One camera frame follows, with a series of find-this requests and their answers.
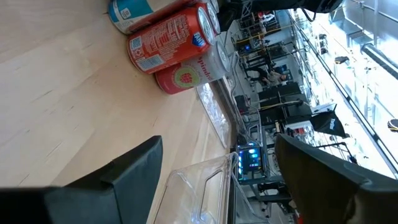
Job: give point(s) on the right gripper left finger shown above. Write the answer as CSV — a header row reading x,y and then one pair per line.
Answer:
x,y
93,205

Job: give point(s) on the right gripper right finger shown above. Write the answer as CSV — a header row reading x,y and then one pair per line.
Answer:
x,y
335,199

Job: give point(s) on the clear plastic bin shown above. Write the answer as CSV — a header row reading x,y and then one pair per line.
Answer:
x,y
214,115
199,193

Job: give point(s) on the blue tab slim energy can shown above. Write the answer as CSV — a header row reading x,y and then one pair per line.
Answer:
x,y
133,12

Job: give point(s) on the silver pink raspberry soda can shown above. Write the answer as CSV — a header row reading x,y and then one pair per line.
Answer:
x,y
192,71

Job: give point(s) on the black softbox light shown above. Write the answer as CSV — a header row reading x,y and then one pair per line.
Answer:
x,y
329,124

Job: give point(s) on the blue lit monitor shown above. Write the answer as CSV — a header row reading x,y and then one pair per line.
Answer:
x,y
250,161

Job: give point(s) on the person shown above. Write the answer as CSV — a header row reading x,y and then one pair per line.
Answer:
x,y
270,77

